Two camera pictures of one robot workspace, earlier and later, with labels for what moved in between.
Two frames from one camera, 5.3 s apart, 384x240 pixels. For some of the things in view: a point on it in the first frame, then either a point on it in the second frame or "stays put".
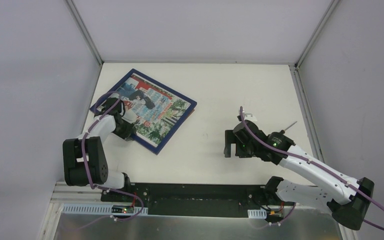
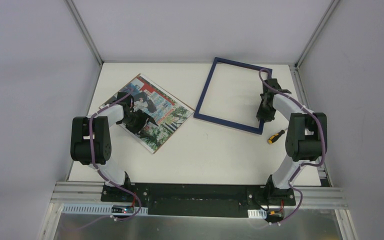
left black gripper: x=139 y=99 -> x=140 y=120
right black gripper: x=229 y=143 -> x=265 y=109
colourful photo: x=153 y=110 stays put
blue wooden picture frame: x=157 y=111 -> x=246 y=127
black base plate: x=194 y=200 stays put
